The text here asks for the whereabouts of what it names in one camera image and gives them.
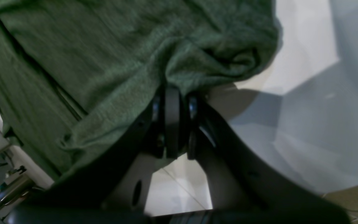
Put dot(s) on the dark green t-shirt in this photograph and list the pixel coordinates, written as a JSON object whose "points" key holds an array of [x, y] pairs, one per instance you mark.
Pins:
{"points": [[74, 74]]}

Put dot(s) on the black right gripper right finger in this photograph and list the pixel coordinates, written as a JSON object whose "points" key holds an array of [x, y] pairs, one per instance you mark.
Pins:
{"points": [[243, 188]]}

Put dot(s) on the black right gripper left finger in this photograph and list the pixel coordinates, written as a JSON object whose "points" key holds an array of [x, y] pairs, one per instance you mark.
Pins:
{"points": [[113, 189]]}

